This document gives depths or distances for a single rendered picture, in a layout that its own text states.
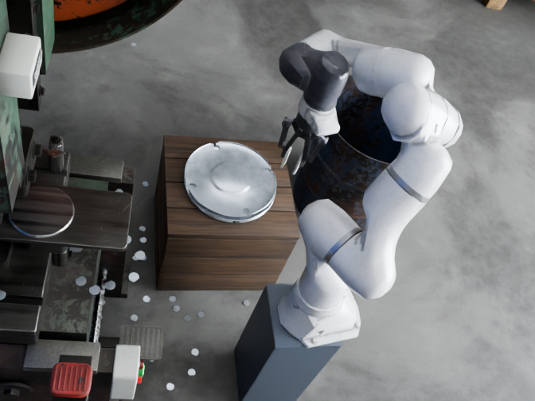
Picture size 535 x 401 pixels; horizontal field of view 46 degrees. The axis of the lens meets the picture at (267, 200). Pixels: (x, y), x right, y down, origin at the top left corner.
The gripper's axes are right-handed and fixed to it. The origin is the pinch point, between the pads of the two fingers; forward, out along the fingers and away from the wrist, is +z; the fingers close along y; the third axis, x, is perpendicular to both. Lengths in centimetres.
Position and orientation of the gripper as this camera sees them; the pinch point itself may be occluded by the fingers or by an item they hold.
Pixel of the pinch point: (291, 161)
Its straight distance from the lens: 179.5
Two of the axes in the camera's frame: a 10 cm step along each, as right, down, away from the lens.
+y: -8.9, -4.5, 0.6
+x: -3.9, 6.9, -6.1
